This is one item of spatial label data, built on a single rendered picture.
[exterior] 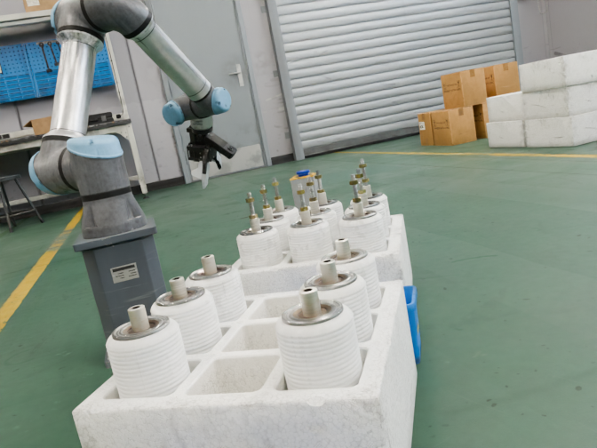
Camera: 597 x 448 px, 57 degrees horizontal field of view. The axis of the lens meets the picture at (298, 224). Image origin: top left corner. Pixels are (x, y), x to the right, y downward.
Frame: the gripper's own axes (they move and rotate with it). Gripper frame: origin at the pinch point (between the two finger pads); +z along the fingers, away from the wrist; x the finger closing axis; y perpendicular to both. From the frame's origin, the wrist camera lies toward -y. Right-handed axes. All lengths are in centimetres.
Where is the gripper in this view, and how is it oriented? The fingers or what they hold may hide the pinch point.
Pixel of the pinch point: (213, 179)
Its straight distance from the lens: 201.2
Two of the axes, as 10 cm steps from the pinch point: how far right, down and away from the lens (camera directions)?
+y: -9.7, -1.2, 2.2
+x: -2.6, 5.3, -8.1
